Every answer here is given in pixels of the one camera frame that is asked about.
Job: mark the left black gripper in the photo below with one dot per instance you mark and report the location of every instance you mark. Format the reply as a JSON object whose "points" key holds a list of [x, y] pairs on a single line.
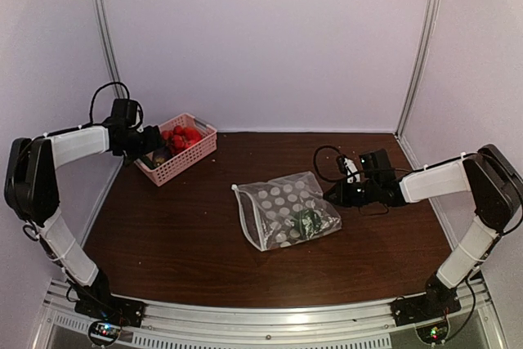
{"points": [[154, 140]]}

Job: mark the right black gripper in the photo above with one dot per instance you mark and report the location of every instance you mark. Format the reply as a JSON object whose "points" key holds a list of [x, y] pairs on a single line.
{"points": [[342, 196]]}

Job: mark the green fake cucumber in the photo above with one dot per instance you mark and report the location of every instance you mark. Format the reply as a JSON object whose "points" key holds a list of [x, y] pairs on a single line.
{"points": [[147, 162]]}

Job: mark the dark purple fake eggplant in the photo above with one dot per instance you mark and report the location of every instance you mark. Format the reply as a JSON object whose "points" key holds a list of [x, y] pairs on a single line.
{"points": [[161, 156]]}

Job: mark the red fake lychee bunch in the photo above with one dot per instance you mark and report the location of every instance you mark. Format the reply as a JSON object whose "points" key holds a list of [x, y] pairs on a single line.
{"points": [[181, 138]]}

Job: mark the green fake vegetable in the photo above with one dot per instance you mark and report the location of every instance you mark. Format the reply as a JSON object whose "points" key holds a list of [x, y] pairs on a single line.
{"points": [[307, 222]]}

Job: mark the clear zip top bag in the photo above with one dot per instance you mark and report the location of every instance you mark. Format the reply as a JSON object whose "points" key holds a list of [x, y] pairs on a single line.
{"points": [[265, 210]]}

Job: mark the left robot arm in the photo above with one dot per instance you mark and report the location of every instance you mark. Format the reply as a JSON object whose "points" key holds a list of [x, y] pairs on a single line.
{"points": [[32, 192]]}

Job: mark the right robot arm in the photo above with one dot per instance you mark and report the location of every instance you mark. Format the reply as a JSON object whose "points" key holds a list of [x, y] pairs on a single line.
{"points": [[491, 181]]}

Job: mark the pink perforated plastic basket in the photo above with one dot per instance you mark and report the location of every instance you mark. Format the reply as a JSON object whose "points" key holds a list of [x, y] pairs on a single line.
{"points": [[180, 162]]}

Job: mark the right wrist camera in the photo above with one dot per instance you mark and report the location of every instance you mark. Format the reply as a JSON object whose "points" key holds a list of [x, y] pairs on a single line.
{"points": [[348, 168]]}

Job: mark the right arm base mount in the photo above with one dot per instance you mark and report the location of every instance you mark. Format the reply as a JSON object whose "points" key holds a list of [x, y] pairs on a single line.
{"points": [[425, 312]]}

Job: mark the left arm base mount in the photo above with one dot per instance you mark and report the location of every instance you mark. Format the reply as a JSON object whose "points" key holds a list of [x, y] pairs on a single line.
{"points": [[109, 321]]}

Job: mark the left aluminium corner post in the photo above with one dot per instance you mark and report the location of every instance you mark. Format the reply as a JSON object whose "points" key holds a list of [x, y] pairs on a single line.
{"points": [[119, 88]]}

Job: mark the aluminium corner post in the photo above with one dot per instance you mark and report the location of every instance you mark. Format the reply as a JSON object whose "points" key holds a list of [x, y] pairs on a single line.
{"points": [[119, 88], [428, 25]]}

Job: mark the aluminium front rail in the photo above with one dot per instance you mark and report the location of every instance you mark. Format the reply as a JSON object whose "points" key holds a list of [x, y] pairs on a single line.
{"points": [[357, 325]]}

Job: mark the right aluminium corner post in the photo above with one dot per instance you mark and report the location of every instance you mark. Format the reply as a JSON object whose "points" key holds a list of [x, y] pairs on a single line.
{"points": [[428, 25]]}

